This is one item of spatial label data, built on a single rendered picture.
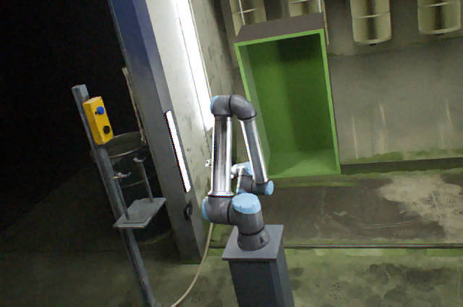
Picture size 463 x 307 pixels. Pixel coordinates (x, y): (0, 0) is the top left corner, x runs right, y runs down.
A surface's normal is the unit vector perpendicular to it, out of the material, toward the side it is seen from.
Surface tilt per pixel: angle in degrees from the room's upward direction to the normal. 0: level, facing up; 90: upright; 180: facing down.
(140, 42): 90
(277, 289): 90
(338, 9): 90
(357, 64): 57
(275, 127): 102
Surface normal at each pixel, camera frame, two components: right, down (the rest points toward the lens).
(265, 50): -0.18, 0.55
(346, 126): -0.31, -0.18
